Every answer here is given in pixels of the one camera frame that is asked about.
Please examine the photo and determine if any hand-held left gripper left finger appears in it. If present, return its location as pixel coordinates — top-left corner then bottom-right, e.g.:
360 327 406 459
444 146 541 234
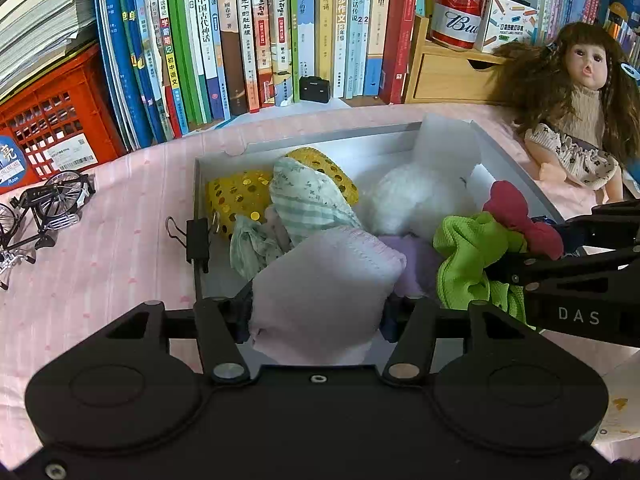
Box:
105 280 253 386

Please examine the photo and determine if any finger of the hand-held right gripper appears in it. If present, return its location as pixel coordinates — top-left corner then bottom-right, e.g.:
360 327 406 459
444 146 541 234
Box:
484 246 640 293
560 199 640 251

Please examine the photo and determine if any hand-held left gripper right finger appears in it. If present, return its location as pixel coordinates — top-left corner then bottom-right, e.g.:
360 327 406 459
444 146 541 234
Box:
377 295 543 386

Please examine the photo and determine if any purple plush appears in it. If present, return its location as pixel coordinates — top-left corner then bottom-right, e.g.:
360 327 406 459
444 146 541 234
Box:
377 235 443 301

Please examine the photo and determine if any red cloth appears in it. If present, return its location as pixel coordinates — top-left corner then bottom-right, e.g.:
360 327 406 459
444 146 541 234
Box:
482 180 565 261

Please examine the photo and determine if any pale pink towel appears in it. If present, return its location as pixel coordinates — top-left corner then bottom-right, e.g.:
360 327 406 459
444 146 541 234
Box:
247 227 407 367

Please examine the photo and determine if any white fluffy plush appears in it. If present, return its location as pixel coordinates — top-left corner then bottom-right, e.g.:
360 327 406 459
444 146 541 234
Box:
361 162 483 238

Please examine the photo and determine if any green striped cloth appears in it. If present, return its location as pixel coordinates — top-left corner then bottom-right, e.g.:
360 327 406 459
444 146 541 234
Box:
230 156 363 281

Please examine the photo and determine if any grey box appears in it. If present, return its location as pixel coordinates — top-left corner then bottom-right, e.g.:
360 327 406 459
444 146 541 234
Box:
192 121 568 311

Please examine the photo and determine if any paper cup with yellow scribbles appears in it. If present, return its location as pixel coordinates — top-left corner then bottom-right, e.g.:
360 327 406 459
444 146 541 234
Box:
595 360 640 446

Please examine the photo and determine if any black binder clip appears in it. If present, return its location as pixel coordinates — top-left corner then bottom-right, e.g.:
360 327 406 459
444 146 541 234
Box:
166 216 217 275

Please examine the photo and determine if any brown haired doll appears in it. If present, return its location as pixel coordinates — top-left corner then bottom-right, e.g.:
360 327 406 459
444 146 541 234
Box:
492 22 633 201

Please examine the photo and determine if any pink tablecloth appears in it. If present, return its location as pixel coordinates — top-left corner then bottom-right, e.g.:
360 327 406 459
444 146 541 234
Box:
0 102 640 461

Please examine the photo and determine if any wooden drawer unit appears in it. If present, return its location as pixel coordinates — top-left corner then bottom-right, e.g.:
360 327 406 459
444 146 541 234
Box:
402 15 511 106

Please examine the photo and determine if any white label printer carton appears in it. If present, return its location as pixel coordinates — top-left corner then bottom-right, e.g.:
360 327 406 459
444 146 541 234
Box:
475 0 540 53

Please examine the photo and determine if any black miniature bicycle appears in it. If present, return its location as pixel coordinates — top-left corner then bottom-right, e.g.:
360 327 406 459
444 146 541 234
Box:
0 170 97 251

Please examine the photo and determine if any silver miniature bicycle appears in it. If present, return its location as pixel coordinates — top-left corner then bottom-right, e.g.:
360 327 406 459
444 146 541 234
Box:
0 247 37 291

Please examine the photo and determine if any black miniature suitcase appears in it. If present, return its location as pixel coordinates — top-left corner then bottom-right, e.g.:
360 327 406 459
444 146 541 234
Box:
298 76 331 103

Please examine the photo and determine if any red beer can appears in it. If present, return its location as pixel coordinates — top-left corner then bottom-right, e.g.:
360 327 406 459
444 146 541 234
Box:
430 0 488 51

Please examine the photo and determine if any row of tall books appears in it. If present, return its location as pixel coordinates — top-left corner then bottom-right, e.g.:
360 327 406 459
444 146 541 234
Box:
92 0 426 151

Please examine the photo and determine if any red plastic crate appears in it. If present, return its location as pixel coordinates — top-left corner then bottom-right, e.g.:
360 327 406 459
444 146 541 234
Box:
0 42 128 196

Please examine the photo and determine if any stack of worn books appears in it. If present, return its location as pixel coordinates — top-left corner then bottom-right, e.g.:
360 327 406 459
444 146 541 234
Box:
0 0 98 101

